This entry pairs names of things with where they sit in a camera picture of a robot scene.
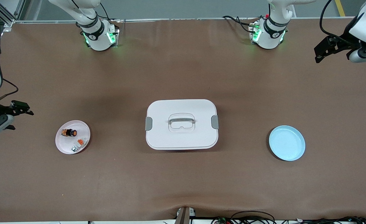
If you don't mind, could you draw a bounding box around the orange black push-button switch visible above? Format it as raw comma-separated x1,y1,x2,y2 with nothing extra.
61,128,78,138

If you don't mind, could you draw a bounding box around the pink round plate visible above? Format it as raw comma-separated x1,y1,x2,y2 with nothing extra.
55,120,91,155

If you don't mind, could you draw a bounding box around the light blue round plate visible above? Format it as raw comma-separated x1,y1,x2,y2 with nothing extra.
269,125,306,161

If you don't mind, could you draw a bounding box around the brown table mat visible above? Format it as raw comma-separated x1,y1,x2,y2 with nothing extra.
0,18,366,223

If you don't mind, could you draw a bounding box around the white lidded storage box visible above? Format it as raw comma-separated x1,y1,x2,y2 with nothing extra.
145,99,219,151

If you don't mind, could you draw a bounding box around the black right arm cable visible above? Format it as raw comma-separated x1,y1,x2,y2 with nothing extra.
0,79,19,104

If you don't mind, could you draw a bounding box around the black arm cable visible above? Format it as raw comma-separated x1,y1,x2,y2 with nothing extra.
320,0,353,41
0,79,19,104

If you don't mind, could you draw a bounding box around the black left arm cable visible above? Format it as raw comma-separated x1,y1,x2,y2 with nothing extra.
320,0,353,41

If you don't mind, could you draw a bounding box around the small orange white switch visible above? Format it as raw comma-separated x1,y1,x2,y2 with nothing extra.
71,137,88,153

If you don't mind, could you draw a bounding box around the silver aluminium frame post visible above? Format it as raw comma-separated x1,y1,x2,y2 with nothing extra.
0,0,26,27

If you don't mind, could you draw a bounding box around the black base power cable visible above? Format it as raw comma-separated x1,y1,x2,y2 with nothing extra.
223,15,259,33
99,2,112,22

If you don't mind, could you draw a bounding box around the silver table edge rail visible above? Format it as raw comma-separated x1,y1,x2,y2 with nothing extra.
13,17,358,24

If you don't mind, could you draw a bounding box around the grey box lid handle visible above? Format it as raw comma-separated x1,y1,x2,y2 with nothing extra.
169,117,196,125

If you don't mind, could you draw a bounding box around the black cable bundle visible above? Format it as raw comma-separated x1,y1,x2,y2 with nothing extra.
211,216,366,224

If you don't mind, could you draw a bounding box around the black looped cable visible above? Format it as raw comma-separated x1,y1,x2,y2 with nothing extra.
231,211,276,224

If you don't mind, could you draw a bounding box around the brown camera mount post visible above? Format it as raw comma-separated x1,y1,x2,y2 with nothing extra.
175,206,196,224

